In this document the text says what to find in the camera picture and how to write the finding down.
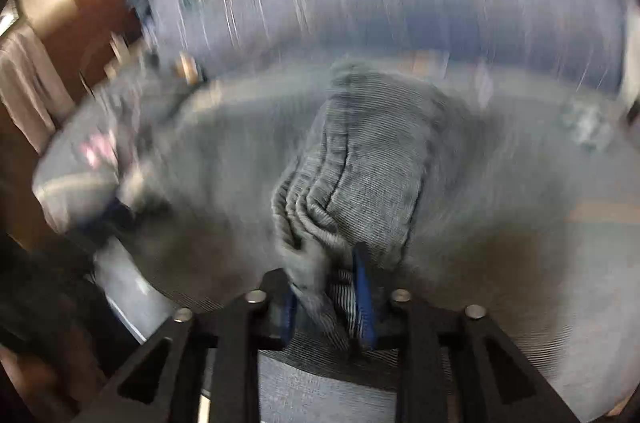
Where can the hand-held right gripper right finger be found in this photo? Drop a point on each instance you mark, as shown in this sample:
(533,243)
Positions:
(364,298)

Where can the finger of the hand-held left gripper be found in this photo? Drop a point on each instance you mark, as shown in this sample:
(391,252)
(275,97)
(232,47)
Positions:
(117,218)

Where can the brown headboard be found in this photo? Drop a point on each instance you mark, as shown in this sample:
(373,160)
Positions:
(95,18)

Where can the grey denim pants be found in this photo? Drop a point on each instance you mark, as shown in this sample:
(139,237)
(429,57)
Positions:
(370,163)

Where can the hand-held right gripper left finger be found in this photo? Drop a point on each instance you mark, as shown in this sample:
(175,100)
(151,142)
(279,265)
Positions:
(287,318)

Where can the pale hanging cloth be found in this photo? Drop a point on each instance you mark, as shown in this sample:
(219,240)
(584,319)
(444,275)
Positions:
(30,93)

